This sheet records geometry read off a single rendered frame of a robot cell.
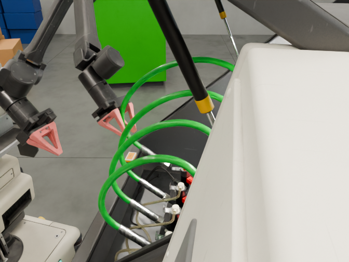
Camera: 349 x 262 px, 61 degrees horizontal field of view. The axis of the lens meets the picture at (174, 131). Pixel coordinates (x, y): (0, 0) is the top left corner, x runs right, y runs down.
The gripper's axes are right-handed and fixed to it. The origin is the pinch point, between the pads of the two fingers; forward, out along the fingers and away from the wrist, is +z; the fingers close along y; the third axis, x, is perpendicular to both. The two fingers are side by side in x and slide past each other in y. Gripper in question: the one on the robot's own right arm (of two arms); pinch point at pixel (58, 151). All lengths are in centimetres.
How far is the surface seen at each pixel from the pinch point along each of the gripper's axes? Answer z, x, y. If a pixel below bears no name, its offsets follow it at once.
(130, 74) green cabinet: -53, 284, -189
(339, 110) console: 14, -25, 61
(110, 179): 12.2, -7.2, 18.0
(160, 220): 28.6, 2.8, 8.5
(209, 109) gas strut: 11.8, -10.3, 46.4
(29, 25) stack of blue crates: -286, 396, -393
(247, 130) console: 12, -26, 57
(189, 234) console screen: 17, -28, 48
